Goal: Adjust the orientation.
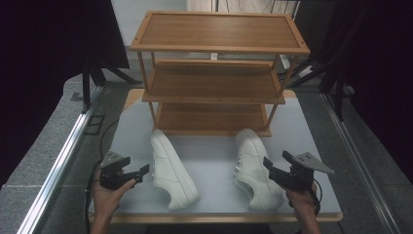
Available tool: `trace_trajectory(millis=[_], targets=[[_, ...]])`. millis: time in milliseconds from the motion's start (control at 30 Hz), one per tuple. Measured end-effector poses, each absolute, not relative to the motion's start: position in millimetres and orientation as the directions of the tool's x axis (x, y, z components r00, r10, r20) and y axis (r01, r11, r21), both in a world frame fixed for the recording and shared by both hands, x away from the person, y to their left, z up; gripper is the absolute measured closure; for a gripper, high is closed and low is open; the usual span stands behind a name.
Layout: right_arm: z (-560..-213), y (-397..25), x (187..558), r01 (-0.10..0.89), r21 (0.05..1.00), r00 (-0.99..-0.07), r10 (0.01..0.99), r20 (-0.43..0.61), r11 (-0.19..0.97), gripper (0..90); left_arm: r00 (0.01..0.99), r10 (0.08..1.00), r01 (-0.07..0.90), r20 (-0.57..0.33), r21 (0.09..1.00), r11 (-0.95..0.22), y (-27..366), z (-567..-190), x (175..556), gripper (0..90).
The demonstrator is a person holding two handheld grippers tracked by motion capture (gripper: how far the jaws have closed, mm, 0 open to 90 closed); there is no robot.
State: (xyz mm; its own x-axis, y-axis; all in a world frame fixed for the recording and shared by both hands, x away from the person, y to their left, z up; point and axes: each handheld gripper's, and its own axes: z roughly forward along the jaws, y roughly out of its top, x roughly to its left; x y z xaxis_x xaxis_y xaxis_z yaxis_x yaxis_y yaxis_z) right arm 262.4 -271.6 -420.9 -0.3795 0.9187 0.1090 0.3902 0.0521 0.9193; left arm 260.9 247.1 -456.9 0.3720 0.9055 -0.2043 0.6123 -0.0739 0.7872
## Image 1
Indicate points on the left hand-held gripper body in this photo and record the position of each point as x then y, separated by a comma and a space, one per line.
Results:
112, 177

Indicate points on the person's left hand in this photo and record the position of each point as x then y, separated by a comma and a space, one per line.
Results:
105, 201

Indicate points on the white power strip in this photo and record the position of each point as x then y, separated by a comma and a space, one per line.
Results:
305, 71

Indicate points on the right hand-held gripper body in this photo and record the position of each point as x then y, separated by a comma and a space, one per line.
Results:
297, 178

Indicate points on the black floor socket cover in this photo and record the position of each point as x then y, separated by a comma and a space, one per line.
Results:
94, 124

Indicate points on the person's right hand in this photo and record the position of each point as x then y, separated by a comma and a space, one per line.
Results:
303, 203

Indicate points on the aluminium floor rail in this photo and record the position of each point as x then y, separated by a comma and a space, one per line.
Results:
61, 162
360, 162

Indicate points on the white table mat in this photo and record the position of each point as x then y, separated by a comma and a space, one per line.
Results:
211, 162

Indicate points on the wooden three-tier shoe rack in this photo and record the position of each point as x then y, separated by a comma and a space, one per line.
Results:
214, 31

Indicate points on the white sneaker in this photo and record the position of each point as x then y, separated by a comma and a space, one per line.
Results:
170, 169
255, 175

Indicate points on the black curtain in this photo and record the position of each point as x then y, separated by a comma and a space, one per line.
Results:
39, 65
383, 65

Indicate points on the black metal stand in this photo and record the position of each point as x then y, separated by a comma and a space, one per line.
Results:
86, 87
339, 97

